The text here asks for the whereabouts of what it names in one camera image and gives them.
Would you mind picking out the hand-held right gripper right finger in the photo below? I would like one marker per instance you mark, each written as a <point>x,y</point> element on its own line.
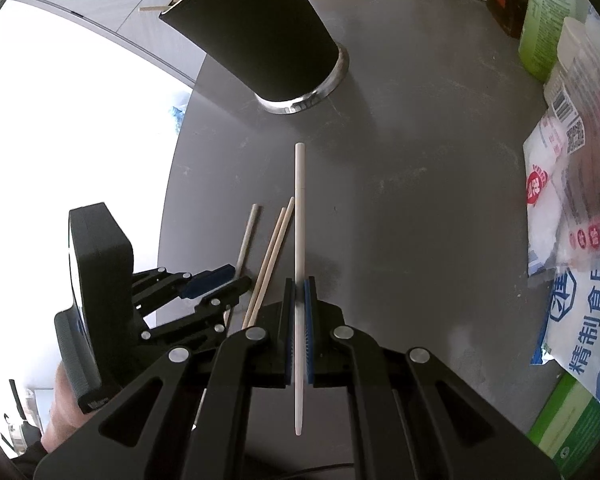
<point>310,340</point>

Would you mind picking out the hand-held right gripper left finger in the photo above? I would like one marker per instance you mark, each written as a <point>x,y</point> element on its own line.
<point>289,355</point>

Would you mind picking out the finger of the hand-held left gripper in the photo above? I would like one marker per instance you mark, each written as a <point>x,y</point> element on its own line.
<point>207,282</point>
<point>215,305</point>

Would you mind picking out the black cup with metal base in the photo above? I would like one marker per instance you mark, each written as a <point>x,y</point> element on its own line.
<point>260,35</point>

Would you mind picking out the person's left hand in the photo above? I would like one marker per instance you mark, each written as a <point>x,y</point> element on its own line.
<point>62,420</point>

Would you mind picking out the small blue item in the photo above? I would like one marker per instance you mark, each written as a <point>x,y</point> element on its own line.
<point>177,110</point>

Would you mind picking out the green and white box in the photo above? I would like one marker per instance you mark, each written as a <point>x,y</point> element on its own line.
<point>567,425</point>

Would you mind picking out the white bag with red logo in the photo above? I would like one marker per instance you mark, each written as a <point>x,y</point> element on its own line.
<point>542,200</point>

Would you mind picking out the white bag with blue print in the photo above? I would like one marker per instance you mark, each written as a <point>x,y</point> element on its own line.
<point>587,340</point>

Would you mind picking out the clear plastic bag with barcode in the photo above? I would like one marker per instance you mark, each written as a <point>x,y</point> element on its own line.
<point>592,125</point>

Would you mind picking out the white round container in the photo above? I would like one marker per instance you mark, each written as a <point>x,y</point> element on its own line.
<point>565,60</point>

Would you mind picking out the green cylindrical container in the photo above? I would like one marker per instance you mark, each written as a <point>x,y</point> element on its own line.
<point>545,25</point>

